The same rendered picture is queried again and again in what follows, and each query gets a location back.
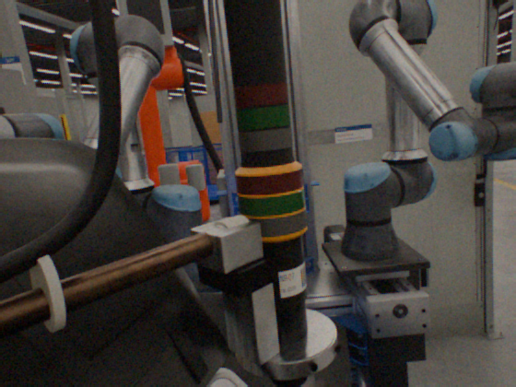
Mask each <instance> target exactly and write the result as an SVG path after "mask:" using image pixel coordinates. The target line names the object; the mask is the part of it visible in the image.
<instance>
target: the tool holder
mask: <svg viewBox="0 0 516 387"><path fill-rule="evenodd" d="M218 221H220V220H217V221H214V222H212V223H208V224H206V225H203V226H199V227H196V228H194V229H190V236H191V237H192V236H194V235H196V234H199V233H201V232H204V231H206V234H207V235H208V237H210V239H211V240H212V244H213V253H212V255H211V256H209V257H206V258H205V259H201V260H199V261H196V262H194V264H197V266H198V272H199V277H200V283H202V284H205V285H206V286H209V287H214V288H216V289H218V290H221V291H222V299H223V305H224V312H225V318H226V324H227V337H228V342H229V349H230V350H231V351H234V352H236V357H237V360H238V362H239V364H240V365H242V367H243V368H244V369H246V370H247V371H249V372H251V373H253V374H254V375H256V376H259V377H261V378H265V379H268V380H275V381H290V380H295V379H300V378H303V377H307V376H309V375H311V374H314V373H316V372H318V371H320V370H321V369H323V368H326V366H328V365H329V364H330V363H331V362H332V361H333V359H334V358H335V356H336V354H338V353H339V352H340V350H341V346H339V345H338V344H337V336H336V330H335V326H334V323H333V322H332V321H331V320H330V319H328V318H327V317H326V316H324V315H323V314H322V313H320V312H317V311H311V310H308V309H306V314H307V325H308V332H307V334H306V337H304V338H302V339H301V340H300V341H298V342H296V343H294V344H284V345H279V344H278V336H277V321H276V306H275V299H274V291H273V282H275V281H277V272H276V258H275V257H272V256H268V255H265V254H264V252H263V245H262V237H261V224H260V223H259V222H254V221H248V222H245V223H243V224H241V225H237V226H234V227H232V228H229V229H227V228H223V229H220V228H216V227H215V226H213V225H214V224H215V223H217V222H218Z"/></svg>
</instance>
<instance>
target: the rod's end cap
mask: <svg viewBox="0 0 516 387"><path fill-rule="evenodd" d="M248 221H250V220H248V219H247V218H246V217H245V216H243V215H237V216H235V217H230V218H228V219H225V220H220V221H218V222H217V223H215V224H214V225H213V226H215V227H216V228H220V229H223V228H227V229H229V228H232V227H234V226H237V225H241V224H243V223H245V222H248Z"/></svg>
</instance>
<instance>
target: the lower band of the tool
mask: <svg viewBox="0 0 516 387"><path fill-rule="evenodd" d="M301 168H302V165H301V164H299V163H298V162H297V161H294V162H293V163H290V164H287V165H283V166H278V167H265V168H243V167H239V168H238V169H237V170H236V171H235V172H234V173H235V175H238V176H244V177H255V176H266V175H274V174H280V173H285V172H292V171H296V170H299V169H301ZM302 189H303V188H299V189H298V190H295V191H292V192H289V193H276V194H268V195H245V194H240V193H238V195H239V196H242V197H248V198H265V197H274V196H279V195H284V194H293V193H297V192H298V191H301V190H302ZM305 208H306V206H305V207H304V208H303V209H305ZM303 209H300V210H298V211H296V212H293V213H290V214H287V215H277V216H270V217H251V216H246V215H243V216H245V217H247V218H255V219H266V218H276V217H285V216H289V215H295V214H297V213H299V212H301V211H303ZM307 229H308V226H307V227H306V228H305V229H304V230H300V231H298V232H296V233H293V234H290V235H286V236H276V237H262V242H277V241H287V240H293V239H295V238H297V237H298V236H301V235H303V233H304V232H305V231H306V230H307Z"/></svg>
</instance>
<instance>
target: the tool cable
mask: <svg viewBox="0 0 516 387"><path fill-rule="evenodd" d="M88 6H89V13H90V19H91V28H92V36H93V44H94V50H95V54H96V63H97V75H98V92H99V120H100V125H99V137H98V145H97V151H96V156H95V164H94V167H93V170H92V172H91V175H90V178H89V180H88V185H87V187H86V188H85V190H84V192H83V193H82V194H81V195H80V199H78V201H77V203H76V204H75V205H74V206H73V207H72V210H71V211H69V212H68V214H67V215H66V216H65V217H64V218H63V219H62V220H61V221H60V222H59V223H57V224H56V225H54V226H53V228H51V229H50V230H48V231H46V232H44V233H43V234H42V235H41V236H40V237H39V238H37V239H34V240H32V241H31V242H29V243H28V244H26V245H24V246H23V247H19V248H17V249H16V250H14V251H12V252H10V253H8V254H6V255H4V256H0V284H2V283H4V282H6V281H7V280H8V279H10V278H12V277H14V276H19V275H20V274H22V273H24V272H25V271H27V270H29V271H30V277H31V281H32V289H34V288H37V287H41V288H42V291H43V292H44V294H45V296H46V298H47V299H48V301H49V307H50V313H51V319H50V320H49V321H47V322H44V324H45V326H46V328H47V329H49V331H50V332H51V333H53V332H56V331H58V330H60V329H62V328H63V327H64V326H65V315H66V310H65V301H64V296H63V293H62V292H63V290H62V287H61V283H60V281H59V278H58V276H57V274H56V273H57V271H56V270H55V267H54V265H53V262H52V260H51V259H50V257H51V256H52V255H54V254H56V253H57V252H59V251H60V250H61V249H63V248H64V246H65V245H67V244H68V243H69V242H71V241H72V240H73V239H74V238H75V237H76V236H78V235H79V233H80V232H81V231H82V230H83V229H85V228H86V227H87V226H88V223H89V222H90V221H91V220H92V218H93V217H95V216H96V214H97V212H98V211H99V210H100V207H101V206H102V205H103V202H104V200H105V199H106V197H107V194H108V193H109V190H110V189H111V184H112V181H113V178H114V175H115V172H116V170H117V162H118V157H119V153H120V146H121V136H122V127H121V120H122V94H121V74H120V61H119V53H118V48H117V41H116V32H115V24H114V16H113V9H112V1H111V0H88Z"/></svg>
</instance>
